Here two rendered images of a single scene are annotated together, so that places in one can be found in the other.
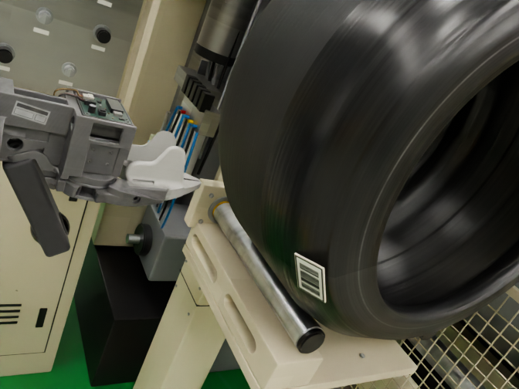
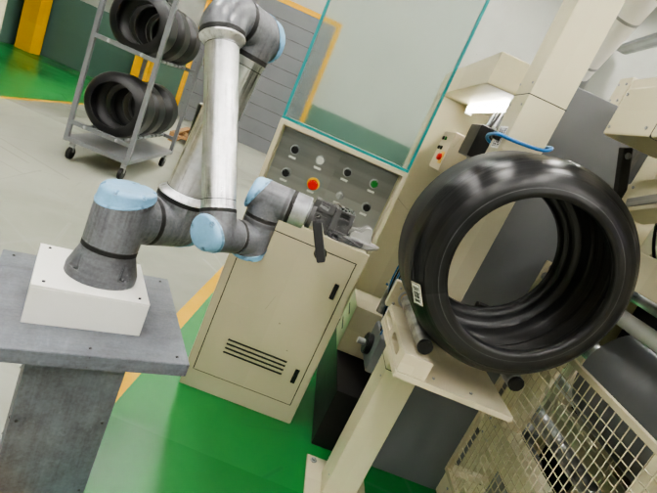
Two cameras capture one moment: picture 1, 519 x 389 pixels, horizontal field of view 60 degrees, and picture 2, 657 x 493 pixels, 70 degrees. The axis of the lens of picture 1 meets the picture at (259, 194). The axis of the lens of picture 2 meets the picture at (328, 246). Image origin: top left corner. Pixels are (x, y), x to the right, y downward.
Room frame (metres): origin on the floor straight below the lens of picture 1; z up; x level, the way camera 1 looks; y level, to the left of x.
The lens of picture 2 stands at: (-0.66, -0.49, 1.36)
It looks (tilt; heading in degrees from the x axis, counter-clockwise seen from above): 15 degrees down; 32
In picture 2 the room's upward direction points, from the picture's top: 24 degrees clockwise
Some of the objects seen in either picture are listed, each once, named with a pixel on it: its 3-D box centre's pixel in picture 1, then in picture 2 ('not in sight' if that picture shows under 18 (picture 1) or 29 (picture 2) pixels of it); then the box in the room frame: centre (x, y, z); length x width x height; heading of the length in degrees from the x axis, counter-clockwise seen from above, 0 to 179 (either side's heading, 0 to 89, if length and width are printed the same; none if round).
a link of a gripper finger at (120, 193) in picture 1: (120, 186); (347, 239); (0.39, 0.13, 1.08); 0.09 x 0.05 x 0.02; 128
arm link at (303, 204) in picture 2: not in sight; (301, 210); (0.32, 0.25, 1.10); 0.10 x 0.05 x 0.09; 38
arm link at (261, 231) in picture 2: not in sight; (251, 236); (0.25, 0.32, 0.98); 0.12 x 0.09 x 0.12; 3
